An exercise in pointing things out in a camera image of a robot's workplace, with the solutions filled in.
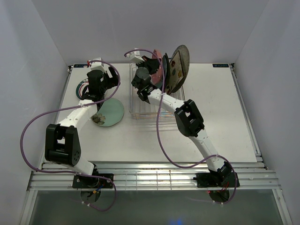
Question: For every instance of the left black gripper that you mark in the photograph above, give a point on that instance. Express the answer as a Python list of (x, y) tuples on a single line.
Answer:
[(113, 81)]

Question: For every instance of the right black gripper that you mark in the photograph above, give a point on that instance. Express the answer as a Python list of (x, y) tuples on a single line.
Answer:
[(153, 64)]

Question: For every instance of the teal square plate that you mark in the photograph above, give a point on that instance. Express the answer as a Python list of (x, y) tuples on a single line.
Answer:
[(164, 70)]

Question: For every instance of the pink dotted plate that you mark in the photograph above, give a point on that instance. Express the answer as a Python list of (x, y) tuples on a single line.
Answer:
[(157, 76)]

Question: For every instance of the cream floral square plate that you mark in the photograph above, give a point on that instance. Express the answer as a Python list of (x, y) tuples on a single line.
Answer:
[(176, 73)]

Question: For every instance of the speckled round plate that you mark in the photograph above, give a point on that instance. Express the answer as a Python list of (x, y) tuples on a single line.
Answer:
[(185, 61)]

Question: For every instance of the wire dish rack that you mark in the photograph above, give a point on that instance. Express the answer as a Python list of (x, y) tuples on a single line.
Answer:
[(143, 111)]

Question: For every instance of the black floral square plate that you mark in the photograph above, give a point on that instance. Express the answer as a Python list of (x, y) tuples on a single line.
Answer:
[(167, 74)]

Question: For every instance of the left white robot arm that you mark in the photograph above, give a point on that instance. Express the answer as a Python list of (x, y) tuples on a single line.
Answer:
[(62, 144)]

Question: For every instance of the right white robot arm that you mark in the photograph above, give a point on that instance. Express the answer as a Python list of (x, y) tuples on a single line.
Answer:
[(189, 121)]

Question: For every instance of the left blue table label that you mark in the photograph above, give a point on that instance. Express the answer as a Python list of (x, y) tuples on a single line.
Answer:
[(80, 66)]

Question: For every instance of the blue table label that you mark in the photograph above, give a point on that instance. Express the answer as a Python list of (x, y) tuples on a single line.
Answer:
[(220, 65), (80, 66)]

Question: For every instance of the white plate green rim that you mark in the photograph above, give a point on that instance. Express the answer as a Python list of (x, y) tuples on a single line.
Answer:
[(81, 88)]

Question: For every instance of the mint green flower plate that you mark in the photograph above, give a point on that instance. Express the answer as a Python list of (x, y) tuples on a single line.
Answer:
[(110, 113)]

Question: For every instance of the right blue table label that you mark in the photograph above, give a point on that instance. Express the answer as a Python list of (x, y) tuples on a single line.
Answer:
[(220, 65)]

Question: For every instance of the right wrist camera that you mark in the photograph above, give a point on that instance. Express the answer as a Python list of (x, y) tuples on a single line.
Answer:
[(134, 57)]

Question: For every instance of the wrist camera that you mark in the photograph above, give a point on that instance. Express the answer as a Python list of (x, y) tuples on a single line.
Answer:
[(96, 65), (134, 57)]

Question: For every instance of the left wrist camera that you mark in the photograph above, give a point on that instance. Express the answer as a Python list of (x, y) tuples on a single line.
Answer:
[(96, 65)]

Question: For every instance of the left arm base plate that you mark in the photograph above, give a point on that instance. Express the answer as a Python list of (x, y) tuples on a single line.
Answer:
[(81, 182)]

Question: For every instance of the aluminium frame rails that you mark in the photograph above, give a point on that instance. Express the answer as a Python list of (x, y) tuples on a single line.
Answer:
[(137, 155)]

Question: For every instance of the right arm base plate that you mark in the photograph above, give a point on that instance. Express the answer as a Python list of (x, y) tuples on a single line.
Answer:
[(208, 180)]

